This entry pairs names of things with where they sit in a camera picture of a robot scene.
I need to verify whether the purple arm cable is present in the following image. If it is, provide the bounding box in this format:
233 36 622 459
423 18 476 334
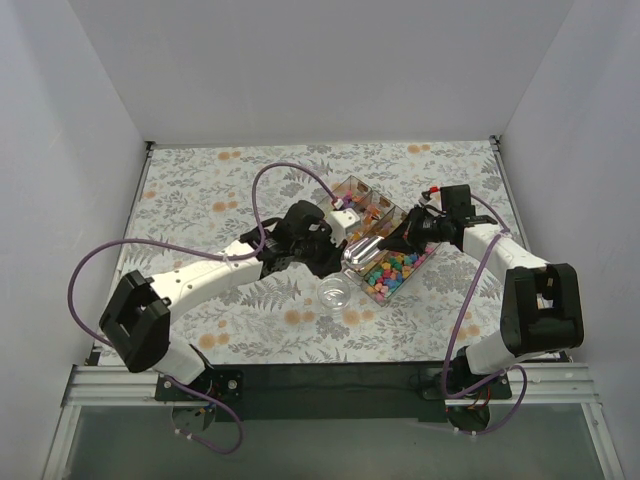
67 163 346 455
442 194 527 432

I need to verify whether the aluminium frame rail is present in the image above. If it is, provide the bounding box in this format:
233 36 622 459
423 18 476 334
43 362 624 479

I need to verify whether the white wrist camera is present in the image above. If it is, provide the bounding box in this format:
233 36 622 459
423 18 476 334
325 208 361 245
418 186 442 211

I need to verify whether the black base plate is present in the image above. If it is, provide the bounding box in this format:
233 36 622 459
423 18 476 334
409 368 512 400
154 369 244 402

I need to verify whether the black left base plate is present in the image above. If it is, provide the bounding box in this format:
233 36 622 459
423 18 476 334
154 369 244 402

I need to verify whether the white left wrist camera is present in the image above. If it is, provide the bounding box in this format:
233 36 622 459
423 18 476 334
325 208 361 245

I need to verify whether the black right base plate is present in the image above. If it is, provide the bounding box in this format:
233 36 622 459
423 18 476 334
409 368 512 400

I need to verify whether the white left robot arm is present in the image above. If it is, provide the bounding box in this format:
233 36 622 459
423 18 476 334
99 201 360 400

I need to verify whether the clear divided candy box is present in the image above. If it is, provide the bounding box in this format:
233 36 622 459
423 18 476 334
332 175 440 306

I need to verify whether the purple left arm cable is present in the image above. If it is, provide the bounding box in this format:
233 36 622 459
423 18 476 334
67 163 346 455

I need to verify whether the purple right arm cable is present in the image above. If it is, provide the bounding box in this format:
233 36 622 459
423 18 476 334
442 194 527 432

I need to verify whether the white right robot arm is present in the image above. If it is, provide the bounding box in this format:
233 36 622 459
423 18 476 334
377 184 584 398

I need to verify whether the floral patterned table mat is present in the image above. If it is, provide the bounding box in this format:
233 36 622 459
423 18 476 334
121 141 516 364

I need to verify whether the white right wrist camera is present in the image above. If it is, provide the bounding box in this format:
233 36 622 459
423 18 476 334
418 186 442 211

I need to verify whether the clear glass jar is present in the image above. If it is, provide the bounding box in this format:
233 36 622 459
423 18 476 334
316 276 351 315

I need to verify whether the silver metal scoop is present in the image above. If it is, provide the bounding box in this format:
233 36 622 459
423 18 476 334
342 235 384 271

